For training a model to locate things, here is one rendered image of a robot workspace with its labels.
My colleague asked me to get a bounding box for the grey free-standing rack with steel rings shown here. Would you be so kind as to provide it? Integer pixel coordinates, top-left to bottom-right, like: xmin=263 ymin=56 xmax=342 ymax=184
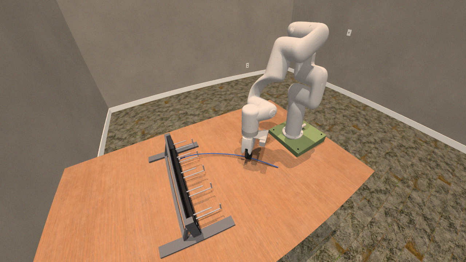
xmin=149 ymin=133 xmax=235 ymax=259

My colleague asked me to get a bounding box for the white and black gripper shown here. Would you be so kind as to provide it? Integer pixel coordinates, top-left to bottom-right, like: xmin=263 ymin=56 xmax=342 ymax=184
xmin=241 ymin=135 xmax=256 ymax=160

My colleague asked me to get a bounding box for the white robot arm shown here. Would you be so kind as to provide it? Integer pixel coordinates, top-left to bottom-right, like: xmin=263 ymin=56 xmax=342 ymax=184
xmin=242 ymin=21 xmax=329 ymax=147

